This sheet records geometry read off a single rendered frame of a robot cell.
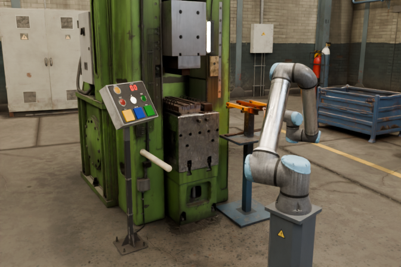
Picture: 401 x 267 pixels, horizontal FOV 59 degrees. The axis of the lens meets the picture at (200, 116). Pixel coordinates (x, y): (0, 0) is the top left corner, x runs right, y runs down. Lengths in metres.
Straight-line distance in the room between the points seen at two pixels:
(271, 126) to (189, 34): 1.08
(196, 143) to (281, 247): 1.14
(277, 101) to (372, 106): 3.90
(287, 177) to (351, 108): 4.31
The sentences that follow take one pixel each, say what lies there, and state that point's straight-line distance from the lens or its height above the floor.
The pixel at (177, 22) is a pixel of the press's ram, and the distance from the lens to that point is 2.70.
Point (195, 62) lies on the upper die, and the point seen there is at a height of 1.32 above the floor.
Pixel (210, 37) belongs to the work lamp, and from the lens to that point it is 2.97.
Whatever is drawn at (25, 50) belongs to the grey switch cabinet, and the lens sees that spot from 7.83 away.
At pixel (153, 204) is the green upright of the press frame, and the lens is 3.04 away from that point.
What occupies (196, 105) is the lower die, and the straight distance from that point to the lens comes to 2.82.
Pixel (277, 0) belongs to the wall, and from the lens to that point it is 10.32.
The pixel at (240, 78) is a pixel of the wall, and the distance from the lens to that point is 9.72.
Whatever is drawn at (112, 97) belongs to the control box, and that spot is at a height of 1.13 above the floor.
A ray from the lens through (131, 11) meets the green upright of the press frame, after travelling 2.70.
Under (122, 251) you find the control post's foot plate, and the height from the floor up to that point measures 0.01.
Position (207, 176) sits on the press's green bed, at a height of 0.38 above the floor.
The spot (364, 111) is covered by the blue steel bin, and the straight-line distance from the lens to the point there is 5.97.
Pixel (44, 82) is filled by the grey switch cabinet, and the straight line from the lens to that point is 7.85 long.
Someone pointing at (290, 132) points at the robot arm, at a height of 0.85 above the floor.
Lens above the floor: 1.46
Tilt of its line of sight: 12 degrees down
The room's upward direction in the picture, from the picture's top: straight up
